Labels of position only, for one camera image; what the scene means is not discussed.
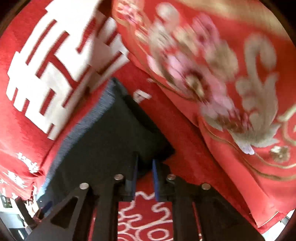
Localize red wedding sofa cover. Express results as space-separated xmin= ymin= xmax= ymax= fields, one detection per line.
xmin=0 ymin=0 xmax=260 ymax=241

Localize black pants with blue trim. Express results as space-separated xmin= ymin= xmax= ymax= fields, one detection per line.
xmin=37 ymin=78 xmax=175 ymax=207

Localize red embroidered cushion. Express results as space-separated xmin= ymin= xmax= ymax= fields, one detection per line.
xmin=112 ymin=1 xmax=295 ymax=227

